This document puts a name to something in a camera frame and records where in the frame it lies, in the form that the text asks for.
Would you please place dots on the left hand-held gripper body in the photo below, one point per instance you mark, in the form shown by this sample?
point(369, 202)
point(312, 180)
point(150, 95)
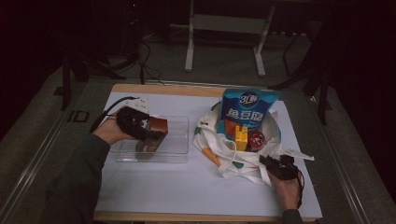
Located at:
point(127, 119)

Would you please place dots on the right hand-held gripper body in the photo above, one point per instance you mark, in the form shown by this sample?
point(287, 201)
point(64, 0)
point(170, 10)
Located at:
point(285, 169)

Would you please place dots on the brown box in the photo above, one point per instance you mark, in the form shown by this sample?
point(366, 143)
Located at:
point(155, 137)

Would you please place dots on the clear plastic container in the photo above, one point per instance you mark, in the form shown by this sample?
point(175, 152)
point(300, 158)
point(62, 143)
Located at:
point(174, 140)

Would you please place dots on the yellow snack packet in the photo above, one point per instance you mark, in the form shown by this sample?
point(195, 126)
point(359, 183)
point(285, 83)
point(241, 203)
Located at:
point(241, 138)

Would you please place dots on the white canvas tote bag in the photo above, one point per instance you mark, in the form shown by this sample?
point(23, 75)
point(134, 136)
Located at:
point(224, 155)

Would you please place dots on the blue snack bag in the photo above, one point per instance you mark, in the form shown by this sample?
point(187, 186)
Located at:
point(249, 105)

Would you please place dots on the person's left hand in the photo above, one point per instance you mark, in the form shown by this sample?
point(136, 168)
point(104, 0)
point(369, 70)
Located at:
point(110, 130)

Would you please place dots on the person's right hand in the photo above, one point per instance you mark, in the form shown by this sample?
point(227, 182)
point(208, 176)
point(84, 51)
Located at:
point(288, 189)

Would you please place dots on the white table mat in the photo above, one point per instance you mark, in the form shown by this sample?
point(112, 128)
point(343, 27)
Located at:
point(171, 186)

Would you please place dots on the black metal stand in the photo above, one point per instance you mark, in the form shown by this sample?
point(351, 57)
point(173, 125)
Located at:
point(320, 77)
point(67, 81)

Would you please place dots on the white metal stand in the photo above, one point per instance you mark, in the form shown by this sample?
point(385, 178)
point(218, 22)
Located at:
point(227, 23)

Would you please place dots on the metal floor rail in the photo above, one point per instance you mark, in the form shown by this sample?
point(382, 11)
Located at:
point(345, 174)
point(21, 183)

